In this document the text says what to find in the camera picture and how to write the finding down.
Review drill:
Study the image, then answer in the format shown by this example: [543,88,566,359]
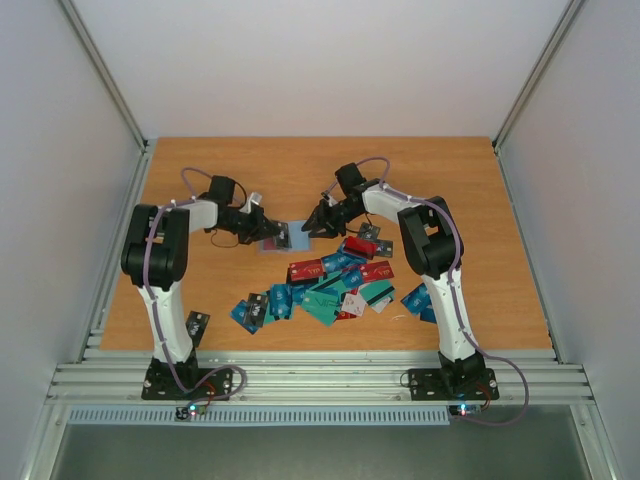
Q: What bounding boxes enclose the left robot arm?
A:
[121,175,279,403]

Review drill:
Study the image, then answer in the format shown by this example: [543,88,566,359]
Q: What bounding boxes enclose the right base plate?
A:
[407,368,500,402]

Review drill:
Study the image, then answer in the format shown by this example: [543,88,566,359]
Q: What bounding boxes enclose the black VIP card left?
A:
[245,293,268,328]

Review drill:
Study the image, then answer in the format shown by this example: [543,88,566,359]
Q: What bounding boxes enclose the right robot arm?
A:
[302,163,486,399]

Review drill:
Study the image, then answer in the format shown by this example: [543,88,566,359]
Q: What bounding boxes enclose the left base plate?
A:
[141,358,234,401]

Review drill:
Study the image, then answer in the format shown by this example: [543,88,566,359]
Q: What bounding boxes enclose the black card lone left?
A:
[186,311,210,348]

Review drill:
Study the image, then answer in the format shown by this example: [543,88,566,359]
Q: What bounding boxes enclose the red VIP card upper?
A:
[286,259,325,285]

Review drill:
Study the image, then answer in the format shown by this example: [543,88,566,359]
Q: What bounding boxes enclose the white card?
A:
[339,293,367,318]

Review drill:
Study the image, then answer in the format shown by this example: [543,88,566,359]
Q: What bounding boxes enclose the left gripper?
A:
[220,204,281,244]

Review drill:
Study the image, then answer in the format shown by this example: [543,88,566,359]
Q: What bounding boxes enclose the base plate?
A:
[141,358,234,401]
[407,368,500,402]

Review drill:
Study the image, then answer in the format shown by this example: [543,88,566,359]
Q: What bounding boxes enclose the red vip card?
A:
[286,259,325,285]
[357,261,394,283]

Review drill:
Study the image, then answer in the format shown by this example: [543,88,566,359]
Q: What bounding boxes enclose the red card bottom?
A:
[261,239,278,252]

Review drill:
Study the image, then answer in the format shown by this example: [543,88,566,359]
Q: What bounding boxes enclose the red VIP card centre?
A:
[357,261,394,283]

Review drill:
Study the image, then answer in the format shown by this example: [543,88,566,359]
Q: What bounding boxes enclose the blue card left bottom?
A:
[230,300,259,335]

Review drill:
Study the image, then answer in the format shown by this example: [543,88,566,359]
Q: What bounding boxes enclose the blue card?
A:
[401,283,431,316]
[230,300,259,335]

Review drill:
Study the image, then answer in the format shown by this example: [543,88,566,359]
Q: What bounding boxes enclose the blue card right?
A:
[401,283,431,316]

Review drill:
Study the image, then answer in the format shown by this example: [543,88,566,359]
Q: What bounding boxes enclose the blue slotted cable duct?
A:
[67,405,449,427]

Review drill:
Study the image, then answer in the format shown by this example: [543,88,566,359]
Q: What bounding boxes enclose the teal VIP card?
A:
[301,290,341,326]

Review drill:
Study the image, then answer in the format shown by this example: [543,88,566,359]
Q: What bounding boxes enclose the red card upper right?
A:
[342,237,377,260]

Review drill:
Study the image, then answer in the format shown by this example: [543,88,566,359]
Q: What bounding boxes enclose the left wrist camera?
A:
[241,192,262,214]

